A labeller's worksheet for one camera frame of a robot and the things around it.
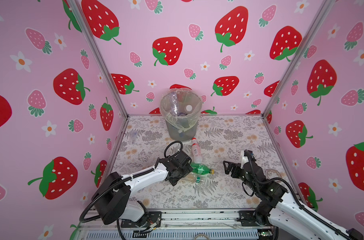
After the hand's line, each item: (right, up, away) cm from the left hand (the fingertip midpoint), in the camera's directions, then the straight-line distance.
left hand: (188, 173), depth 84 cm
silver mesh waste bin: (-2, +21, +19) cm, 28 cm away
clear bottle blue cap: (-9, +43, +10) cm, 45 cm away
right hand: (+21, +8, -6) cm, 24 cm away
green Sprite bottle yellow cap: (+7, +2, +2) cm, 8 cm away
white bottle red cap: (+5, +11, +10) cm, 16 cm away
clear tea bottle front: (0, +39, +9) cm, 40 cm away
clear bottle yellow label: (+3, -3, -1) cm, 4 cm away
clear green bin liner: (-5, +41, +19) cm, 45 cm away
